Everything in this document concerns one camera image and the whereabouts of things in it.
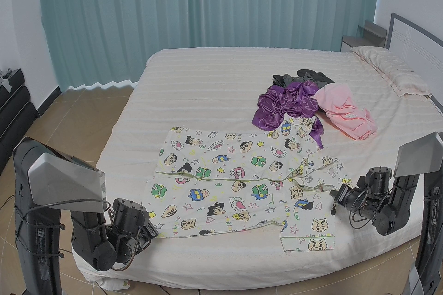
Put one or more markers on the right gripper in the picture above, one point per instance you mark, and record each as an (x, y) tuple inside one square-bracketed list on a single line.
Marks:
[(342, 195)]

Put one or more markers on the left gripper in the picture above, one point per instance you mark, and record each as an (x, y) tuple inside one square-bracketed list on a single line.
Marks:
[(148, 233)]

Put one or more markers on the white printed pyjama top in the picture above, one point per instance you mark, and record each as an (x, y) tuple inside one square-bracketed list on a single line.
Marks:
[(225, 155)]

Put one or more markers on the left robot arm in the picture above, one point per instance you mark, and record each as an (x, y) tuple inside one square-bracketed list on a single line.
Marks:
[(62, 179)]

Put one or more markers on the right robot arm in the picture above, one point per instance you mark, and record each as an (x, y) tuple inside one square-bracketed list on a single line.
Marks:
[(394, 203)]

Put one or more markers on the bed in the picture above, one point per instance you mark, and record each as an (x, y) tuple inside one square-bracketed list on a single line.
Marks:
[(207, 89)]

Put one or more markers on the pink garment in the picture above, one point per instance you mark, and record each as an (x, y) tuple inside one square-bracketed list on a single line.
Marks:
[(339, 103)]

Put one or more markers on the purple satin garment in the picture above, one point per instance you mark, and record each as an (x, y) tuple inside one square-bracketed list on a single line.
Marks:
[(280, 103)]

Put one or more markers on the black garment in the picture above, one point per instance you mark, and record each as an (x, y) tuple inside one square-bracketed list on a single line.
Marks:
[(318, 76)]

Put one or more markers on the grey garment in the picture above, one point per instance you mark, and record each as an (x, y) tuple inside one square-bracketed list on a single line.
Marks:
[(290, 80)]

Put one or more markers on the cream pillow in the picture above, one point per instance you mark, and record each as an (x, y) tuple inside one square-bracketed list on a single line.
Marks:
[(391, 69)]

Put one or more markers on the grey white bedside table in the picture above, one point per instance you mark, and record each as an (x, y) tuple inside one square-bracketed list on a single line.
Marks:
[(353, 42)]

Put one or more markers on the black chest of drawers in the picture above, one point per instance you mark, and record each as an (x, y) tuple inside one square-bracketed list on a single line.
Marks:
[(14, 114)]

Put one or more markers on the grey white cloth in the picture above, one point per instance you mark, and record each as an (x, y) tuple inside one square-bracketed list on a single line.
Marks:
[(6, 81)]

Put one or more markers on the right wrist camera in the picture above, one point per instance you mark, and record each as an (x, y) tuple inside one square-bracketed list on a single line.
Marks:
[(362, 183)]

